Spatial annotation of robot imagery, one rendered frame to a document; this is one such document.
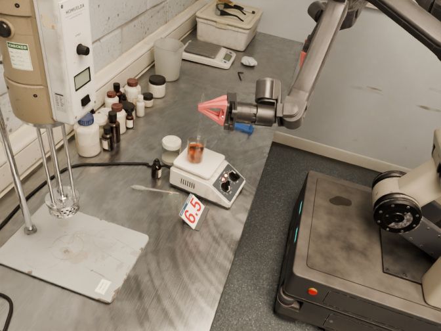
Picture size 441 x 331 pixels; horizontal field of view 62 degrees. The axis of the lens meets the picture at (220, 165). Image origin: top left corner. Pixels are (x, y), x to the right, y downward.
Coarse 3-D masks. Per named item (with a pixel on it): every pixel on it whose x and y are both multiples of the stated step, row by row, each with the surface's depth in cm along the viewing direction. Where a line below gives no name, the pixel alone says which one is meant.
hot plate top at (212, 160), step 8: (184, 152) 109; (208, 152) 110; (216, 152) 111; (176, 160) 105; (184, 160) 106; (208, 160) 107; (216, 160) 108; (184, 168) 103; (192, 168) 104; (200, 168) 104; (208, 168) 105; (216, 168) 105; (200, 176) 102; (208, 176) 102
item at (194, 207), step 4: (192, 196) 102; (192, 200) 102; (196, 200) 103; (188, 204) 100; (192, 204) 101; (196, 204) 102; (200, 204) 103; (188, 208) 99; (192, 208) 100; (196, 208) 102; (200, 208) 103; (184, 212) 97; (188, 212) 99; (192, 212) 100; (196, 212) 101; (184, 216) 97; (188, 216) 98; (192, 216) 99; (196, 216) 100; (188, 220) 97; (192, 220) 98; (192, 224) 98
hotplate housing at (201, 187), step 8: (224, 160) 111; (176, 168) 105; (176, 176) 106; (184, 176) 104; (192, 176) 104; (216, 176) 106; (176, 184) 108; (184, 184) 106; (192, 184) 105; (200, 184) 103; (208, 184) 103; (192, 192) 107; (200, 192) 105; (208, 192) 104; (216, 192) 103; (208, 200) 106; (216, 200) 104; (224, 200) 103; (232, 200) 105
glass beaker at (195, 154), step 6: (192, 138) 104; (204, 138) 103; (204, 144) 104; (192, 150) 102; (198, 150) 101; (204, 150) 104; (186, 156) 105; (192, 156) 103; (198, 156) 103; (192, 162) 104; (198, 162) 104
